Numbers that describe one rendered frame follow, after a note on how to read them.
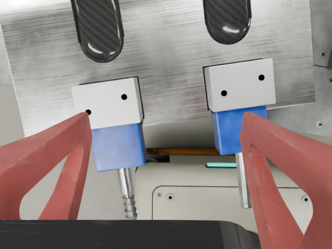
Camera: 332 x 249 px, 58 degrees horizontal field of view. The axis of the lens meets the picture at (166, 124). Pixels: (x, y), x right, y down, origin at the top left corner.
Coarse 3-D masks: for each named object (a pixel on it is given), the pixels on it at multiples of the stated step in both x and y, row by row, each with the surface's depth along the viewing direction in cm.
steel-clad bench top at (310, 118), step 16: (320, 0) 30; (320, 16) 30; (0, 32) 31; (320, 32) 31; (0, 48) 31; (320, 48) 31; (0, 64) 31; (320, 64) 31; (0, 80) 31; (320, 80) 31; (320, 96) 32; (272, 112) 32; (288, 112) 32; (304, 112) 32; (320, 112) 32; (288, 128) 32; (304, 128) 32; (320, 128) 32
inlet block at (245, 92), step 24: (216, 72) 23; (240, 72) 23; (264, 72) 23; (216, 96) 23; (240, 96) 23; (264, 96) 23; (216, 120) 25; (240, 120) 25; (216, 144) 27; (240, 144) 25; (240, 168) 27; (240, 192) 27
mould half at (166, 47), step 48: (0, 0) 25; (48, 0) 25; (144, 0) 25; (192, 0) 25; (288, 0) 25; (48, 48) 26; (144, 48) 26; (192, 48) 26; (240, 48) 26; (288, 48) 26; (48, 96) 26; (144, 96) 26; (192, 96) 26; (288, 96) 26
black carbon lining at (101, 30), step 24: (72, 0) 25; (96, 0) 25; (216, 0) 25; (240, 0) 25; (96, 24) 26; (120, 24) 25; (216, 24) 26; (240, 24) 26; (96, 48) 26; (120, 48) 26
